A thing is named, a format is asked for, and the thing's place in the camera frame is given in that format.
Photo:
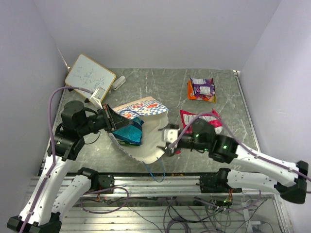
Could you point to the light blue snack packet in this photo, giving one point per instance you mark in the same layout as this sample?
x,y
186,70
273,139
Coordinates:
x,y
131,134

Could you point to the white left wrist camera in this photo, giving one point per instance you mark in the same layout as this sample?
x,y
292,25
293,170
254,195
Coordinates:
x,y
95,98

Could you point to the pink red snack bag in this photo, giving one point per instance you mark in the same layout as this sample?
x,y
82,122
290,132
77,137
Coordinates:
x,y
186,117

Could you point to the checkered blue paper bag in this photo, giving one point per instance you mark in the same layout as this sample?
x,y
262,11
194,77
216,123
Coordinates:
x,y
155,117

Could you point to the yellow framed whiteboard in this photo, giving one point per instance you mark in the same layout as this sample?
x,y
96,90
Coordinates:
x,y
88,74

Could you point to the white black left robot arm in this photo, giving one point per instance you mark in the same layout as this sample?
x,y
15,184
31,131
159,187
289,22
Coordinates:
x,y
45,209

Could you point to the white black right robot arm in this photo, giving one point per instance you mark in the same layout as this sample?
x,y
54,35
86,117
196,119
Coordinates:
x,y
287,179

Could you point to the orange snack packet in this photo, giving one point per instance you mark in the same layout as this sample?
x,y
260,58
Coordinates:
x,y
191,95

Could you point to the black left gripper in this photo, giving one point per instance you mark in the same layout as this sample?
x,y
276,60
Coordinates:
x,y
112,120

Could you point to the white marker eraser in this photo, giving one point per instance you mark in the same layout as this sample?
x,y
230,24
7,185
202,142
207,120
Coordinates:
x,y
119,82

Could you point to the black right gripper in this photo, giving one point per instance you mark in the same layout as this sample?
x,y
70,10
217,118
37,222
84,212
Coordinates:
x,y
170,152

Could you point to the aluminium rail frame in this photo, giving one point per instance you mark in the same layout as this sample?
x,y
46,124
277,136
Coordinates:
x,y
177,205

